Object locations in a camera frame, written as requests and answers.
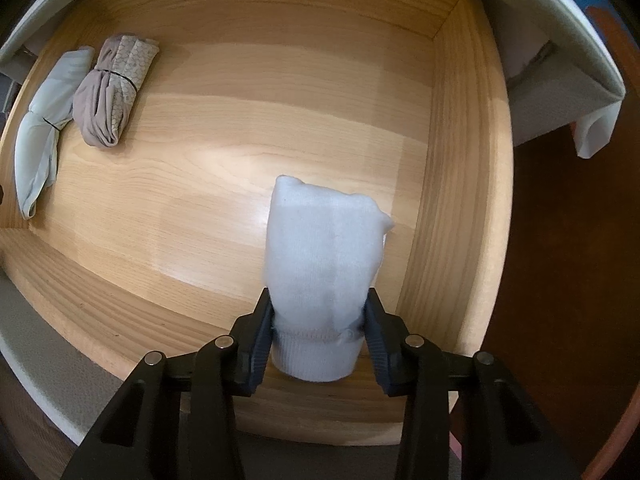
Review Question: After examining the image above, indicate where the wooden drawer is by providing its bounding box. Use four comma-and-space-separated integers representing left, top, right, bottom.
0, 0, 516, 448

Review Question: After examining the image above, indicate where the white sock roll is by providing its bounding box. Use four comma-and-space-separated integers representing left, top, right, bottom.
262, 175, 394, 383

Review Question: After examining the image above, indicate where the pale green underwear roll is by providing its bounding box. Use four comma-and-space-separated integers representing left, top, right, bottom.
14, 46, 96, 219

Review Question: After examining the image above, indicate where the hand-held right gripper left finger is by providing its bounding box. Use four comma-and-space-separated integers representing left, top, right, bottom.
62, 287, 275, 480

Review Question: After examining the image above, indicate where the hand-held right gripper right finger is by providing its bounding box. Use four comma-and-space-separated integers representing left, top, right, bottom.
364, 287, 581, 480

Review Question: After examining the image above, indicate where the taupe patterned underwear roll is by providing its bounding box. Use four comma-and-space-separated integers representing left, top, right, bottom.
73, 34, 161, 149

